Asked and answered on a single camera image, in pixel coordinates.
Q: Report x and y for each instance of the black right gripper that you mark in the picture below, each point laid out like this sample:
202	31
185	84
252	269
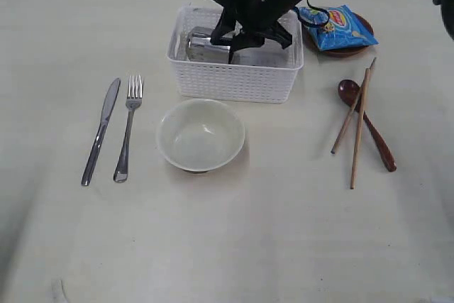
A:
258	20

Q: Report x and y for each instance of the shiny steel cup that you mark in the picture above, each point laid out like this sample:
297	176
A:
199	48

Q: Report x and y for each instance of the white perforated plastic basket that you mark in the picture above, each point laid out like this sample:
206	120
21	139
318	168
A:
264	74

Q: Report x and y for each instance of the blue chips bag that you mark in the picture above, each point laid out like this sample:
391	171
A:
334	27

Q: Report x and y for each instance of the white ceramic bowl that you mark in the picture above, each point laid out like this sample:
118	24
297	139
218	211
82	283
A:
200	135

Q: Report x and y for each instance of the dark red wooden spoon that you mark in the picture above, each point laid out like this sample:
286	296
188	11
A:
347	91

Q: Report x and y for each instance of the brown round plate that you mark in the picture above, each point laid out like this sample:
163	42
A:
338	53

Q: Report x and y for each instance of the silver table knife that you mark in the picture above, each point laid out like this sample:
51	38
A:
107	108

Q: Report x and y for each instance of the silver fork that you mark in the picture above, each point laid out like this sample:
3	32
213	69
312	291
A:
133	102

